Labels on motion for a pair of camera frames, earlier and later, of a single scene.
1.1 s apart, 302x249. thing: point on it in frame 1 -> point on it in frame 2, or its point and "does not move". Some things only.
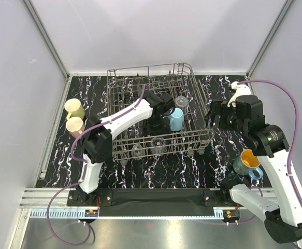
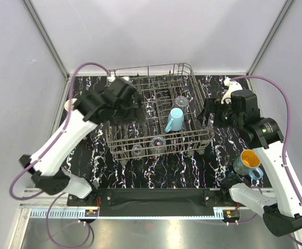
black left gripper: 164,130 -> 135,114
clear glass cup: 182,101 does not move
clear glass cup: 157,146 does not move
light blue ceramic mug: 176,120 does not move
